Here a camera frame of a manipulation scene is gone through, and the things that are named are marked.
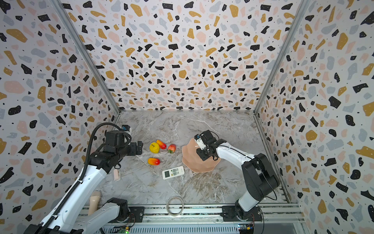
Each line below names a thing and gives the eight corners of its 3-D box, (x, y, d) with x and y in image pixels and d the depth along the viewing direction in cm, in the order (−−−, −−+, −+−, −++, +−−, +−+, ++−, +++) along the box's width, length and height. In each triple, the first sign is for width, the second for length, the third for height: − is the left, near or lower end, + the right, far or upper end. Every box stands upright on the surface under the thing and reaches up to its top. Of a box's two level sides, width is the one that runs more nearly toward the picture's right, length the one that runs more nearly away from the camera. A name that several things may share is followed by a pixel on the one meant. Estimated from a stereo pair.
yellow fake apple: (150, 154, 98) (148, 149, 94) (152, 146, 102) (150, 142, 97) (158, 154, 98) (157, 149, 94) (160, 146, 102) (158, 142, 97)
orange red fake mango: (148, 165, 93) (147, 163, 91) (149, 159, 96) (148, 157, 93) (159, 165, 93) (158, 163, 91) (160, 160, 96) (159, 157, 93)
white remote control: (163, 180, 87) (162, 179, 86) (162, 172, 91) (161, 171, 89) (185, 174, 90) (185, 172, 88) (183, 166, 93) (183, 165, 91)
